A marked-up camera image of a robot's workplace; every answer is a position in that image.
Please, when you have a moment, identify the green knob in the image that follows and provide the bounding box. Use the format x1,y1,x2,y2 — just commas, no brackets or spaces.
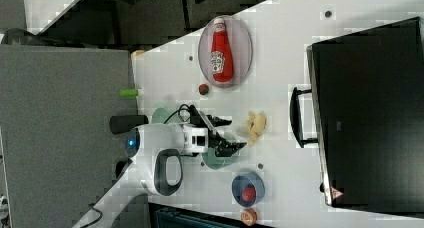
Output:
119,89,139,98

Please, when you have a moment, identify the green cup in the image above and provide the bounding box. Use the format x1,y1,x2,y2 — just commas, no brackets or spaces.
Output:
202,148,239,170

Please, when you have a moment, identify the red strawberry toy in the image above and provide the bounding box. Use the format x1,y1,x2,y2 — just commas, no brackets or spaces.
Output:
198,84,209,95

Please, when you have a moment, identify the yellow banana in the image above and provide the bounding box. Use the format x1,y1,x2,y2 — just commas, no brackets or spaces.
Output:
236,111,266,146

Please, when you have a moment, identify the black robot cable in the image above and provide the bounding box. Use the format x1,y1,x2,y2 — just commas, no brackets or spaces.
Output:
163,103,201,126

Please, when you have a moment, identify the red ketchup bottle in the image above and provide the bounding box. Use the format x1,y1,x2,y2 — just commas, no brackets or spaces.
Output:
210,18,234,83

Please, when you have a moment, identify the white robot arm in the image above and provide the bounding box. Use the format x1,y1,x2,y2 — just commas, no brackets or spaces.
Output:
125,105,247,196

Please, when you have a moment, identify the black cylinder upper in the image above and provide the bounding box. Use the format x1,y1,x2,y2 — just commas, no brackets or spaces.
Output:
109,115,149,134

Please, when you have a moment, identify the orange slice toy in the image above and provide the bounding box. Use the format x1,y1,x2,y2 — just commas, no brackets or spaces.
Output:
241,208,257,226

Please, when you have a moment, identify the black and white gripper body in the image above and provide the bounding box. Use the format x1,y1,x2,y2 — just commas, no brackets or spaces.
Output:
182,109,216,156

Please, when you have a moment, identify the blue bowl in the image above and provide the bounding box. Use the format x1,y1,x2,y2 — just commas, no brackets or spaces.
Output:
231,172,265,207

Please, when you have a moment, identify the grey round plate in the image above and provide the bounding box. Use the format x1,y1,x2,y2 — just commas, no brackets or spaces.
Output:
198,15,253,88

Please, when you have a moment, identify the red fruit in bowl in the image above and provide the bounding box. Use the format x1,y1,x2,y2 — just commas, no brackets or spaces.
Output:
242,186,256,202

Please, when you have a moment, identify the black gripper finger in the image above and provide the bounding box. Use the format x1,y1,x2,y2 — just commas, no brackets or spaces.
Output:
215,141,247,157
207,115,232,127

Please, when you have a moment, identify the black toaster oven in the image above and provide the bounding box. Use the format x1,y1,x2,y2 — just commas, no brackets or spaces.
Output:
290,17,424,218

